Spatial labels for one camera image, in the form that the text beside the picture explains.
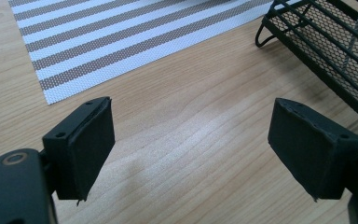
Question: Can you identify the striped woven placemat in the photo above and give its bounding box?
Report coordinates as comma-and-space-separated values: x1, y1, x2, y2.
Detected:
7, 0, 278, 105

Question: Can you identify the black wire mesh rack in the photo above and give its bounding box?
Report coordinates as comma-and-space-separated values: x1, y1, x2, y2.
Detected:
255, 0, 358, 131

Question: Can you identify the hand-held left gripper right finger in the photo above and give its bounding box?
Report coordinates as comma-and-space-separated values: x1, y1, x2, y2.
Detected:
267, 97, 358, 203

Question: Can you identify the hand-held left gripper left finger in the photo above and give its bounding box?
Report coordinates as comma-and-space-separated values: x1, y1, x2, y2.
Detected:
42, 96, 117, 207

